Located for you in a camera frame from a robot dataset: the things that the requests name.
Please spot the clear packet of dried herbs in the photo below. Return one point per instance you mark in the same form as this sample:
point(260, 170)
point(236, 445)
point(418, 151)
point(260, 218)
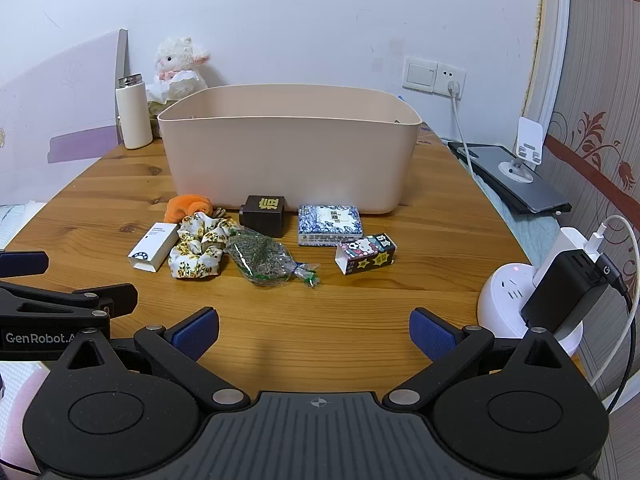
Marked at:
point(260, 257)

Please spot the orange scrunchie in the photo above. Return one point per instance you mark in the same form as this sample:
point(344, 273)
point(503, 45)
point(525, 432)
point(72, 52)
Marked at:
point(181, 207)

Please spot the white charger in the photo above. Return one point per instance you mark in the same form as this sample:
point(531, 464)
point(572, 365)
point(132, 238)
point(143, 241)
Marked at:
point(562, 245)

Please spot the pink cloth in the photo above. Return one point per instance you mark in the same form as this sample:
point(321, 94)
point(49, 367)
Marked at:
point(17, 410)

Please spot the black charger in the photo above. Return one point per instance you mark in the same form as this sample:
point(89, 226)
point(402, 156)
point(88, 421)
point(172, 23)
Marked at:
point(560, 290)

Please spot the floral white scrunchie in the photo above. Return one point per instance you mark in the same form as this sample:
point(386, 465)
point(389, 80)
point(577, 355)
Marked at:
point(195, 250)

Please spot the cartoon print small box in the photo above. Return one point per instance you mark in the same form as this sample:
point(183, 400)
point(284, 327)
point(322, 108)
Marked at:
point(367, 255)

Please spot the grey laptop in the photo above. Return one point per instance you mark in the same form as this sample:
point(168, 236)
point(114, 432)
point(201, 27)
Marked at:
point(530, 192)

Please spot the beige plastic storage bin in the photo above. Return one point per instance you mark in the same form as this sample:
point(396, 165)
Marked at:
point(290, 160)

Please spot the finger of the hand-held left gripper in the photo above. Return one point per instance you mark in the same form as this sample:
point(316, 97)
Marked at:
point(105, 297)
point(22, 263)

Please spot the small white box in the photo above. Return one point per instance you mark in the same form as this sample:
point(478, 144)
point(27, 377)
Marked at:
point(152, 245)

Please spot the white wall switch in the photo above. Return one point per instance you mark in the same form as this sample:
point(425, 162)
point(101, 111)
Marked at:
point(420, 74)

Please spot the blue and white patterned box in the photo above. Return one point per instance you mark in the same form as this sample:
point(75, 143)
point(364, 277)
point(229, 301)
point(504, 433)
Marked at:
point(330, 222)

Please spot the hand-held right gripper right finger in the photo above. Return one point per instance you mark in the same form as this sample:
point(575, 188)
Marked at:
point(431, 336)

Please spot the pale teal cloth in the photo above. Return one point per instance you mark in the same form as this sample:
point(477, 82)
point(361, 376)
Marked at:
point(530, 235)

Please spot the white thermos bottle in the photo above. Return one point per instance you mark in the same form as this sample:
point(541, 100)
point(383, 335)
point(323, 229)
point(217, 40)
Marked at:
point(134, 115)

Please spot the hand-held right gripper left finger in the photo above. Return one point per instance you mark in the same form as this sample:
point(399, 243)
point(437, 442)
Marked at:
point(196, 334)

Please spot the white plush lamb toy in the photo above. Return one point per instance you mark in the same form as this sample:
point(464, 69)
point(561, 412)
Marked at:
point(175, 60)

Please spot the black box with gold print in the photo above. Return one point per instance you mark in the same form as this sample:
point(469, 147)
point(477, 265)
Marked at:
point(261, 215)

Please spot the white door frame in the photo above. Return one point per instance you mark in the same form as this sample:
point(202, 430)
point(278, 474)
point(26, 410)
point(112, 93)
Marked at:
point(547, 50)

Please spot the white phone stand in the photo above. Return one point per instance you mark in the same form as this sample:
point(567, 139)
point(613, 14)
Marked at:
point(529, 135)

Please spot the white bedding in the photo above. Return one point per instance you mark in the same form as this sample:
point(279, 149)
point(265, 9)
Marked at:
point(20, 225)

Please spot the white wall socket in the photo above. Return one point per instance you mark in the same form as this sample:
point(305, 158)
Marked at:
point(450, 72)

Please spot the lavender headboard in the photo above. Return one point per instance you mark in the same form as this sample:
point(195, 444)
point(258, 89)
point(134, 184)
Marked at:
point(60, 110)

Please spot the round white power strip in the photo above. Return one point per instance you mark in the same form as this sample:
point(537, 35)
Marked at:
point(502, 295)

